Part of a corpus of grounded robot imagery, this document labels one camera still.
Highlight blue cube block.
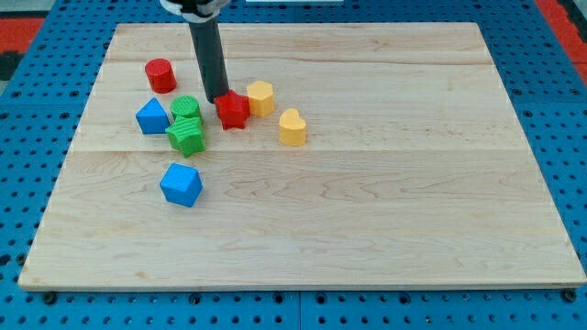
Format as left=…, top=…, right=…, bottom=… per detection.
left=160, top=163, right=203, bottom=207

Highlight green star block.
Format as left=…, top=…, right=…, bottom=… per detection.
left=165, top=116, right=205, bottom=158

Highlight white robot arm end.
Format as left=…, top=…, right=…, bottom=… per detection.
left=160, top=0, right=230, bottom=24

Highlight yellow heart block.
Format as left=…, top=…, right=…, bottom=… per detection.
left=279, top=108, right=306, bottom=147

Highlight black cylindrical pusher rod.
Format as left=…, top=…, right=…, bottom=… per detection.
left=189, top=17, right=229, bottom=104

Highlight red star block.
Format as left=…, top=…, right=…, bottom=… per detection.
left=215, top=90, right=250, bottom=130

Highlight yellow hexagon block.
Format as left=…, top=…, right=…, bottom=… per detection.
left=247, top=81, right=274, bottom=117

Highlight green cylinder block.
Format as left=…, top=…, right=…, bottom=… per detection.
left=171, top=95, right=202, bottom=121

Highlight red cylinder block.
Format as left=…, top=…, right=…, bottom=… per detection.
left=144, top=58, right=177, bottom=94

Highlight blue triangle block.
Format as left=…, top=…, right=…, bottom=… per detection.
left=135, top=97, right=170, bottom=135

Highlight light wooden board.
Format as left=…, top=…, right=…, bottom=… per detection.
left=18, top=22, right=586, bottom=292

